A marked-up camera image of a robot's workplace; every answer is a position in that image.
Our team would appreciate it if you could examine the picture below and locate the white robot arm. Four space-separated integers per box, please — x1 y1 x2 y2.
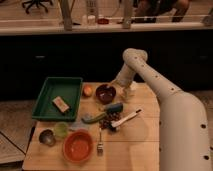
115 48 213 171

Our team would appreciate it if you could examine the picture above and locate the dark purple bowl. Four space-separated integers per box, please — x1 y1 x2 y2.
95 84 116 104

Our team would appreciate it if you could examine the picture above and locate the orange bowl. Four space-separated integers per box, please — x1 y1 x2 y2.
62 129 93 163

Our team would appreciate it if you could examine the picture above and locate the white cup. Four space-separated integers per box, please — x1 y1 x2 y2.
131 81 138 91

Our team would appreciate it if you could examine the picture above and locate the teal sponge block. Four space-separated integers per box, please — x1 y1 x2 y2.
105 103 123 113

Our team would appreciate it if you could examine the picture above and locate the white dish brush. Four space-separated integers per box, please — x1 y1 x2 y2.
110 109 142 128

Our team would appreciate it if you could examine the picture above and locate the bunch of red grapes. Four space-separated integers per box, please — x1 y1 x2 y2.
99 112 121 129

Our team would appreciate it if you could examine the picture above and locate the red orange apple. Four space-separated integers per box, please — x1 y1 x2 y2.
83 85 93 97

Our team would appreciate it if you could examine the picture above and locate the grey blue cloth piece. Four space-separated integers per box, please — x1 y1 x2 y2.
69 121 89 131

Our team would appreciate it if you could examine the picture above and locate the green plastic tray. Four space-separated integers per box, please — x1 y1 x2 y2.
32 77 83 121

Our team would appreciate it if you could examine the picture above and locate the silver fork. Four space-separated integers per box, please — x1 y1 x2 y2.
97 128 103 155

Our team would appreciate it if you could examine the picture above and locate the tan sponge block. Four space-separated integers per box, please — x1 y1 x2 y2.
52 96 70 113

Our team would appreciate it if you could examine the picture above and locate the small red dish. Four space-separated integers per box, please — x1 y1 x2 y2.
97 18 109 25

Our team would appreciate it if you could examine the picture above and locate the light green cup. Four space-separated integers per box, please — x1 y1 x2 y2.
54 122 68 138

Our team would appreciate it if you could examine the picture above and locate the white container pair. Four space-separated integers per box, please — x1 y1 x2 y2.
81 15 96 26

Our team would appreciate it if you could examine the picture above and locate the seated person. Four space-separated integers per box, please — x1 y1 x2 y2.
135 0 190 23

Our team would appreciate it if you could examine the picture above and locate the dark metal cup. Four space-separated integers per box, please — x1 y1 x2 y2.
39 129 56 146

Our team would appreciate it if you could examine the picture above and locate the black office chair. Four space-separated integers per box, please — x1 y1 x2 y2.
22 0 53 14

